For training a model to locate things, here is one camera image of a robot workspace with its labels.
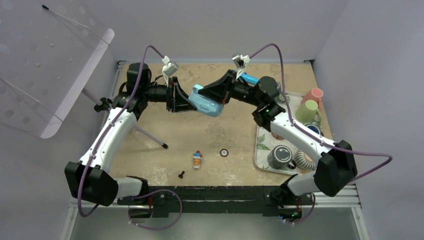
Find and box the pink ceramic mug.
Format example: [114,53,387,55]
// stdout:
[300,88,324,111]

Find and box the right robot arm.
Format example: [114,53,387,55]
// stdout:
[197,70,358,204]

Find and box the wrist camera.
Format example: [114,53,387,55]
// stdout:
[162,56,179,78]
[232,54,251,70]

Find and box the ice cream toy figure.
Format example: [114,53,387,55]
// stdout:
[193,150,203,169]

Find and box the blue toy microphone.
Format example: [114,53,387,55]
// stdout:
[240,73,259,86]

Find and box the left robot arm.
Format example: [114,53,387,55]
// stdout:
[64,61,196,206]

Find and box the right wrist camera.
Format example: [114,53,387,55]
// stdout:
[232,54,251,70]

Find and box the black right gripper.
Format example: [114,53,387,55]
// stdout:
[198,70,263,108]

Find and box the dark blue mug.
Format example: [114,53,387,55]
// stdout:
[305,123,324,136]

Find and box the striped ceramic mug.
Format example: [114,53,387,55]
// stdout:
[293,149,317,171]

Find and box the dark grey mug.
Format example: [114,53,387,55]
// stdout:
[267,145,297,170]

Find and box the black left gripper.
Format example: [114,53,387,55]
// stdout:
[142,76,197,113]

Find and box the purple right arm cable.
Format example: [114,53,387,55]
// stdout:
[248,43,394,226]

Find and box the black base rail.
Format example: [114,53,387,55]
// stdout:
[117,185,313,219]

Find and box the black chess pawn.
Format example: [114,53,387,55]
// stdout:
[178,171,185,179]

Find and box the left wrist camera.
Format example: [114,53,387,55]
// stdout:
[162,56,179,78]

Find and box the small round token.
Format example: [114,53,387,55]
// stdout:
[219,148,229,157]

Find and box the light green ceramic mug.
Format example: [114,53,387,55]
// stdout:
[295,100,322,124]

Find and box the light blue ceramic mug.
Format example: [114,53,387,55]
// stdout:
[188,84,224,117]

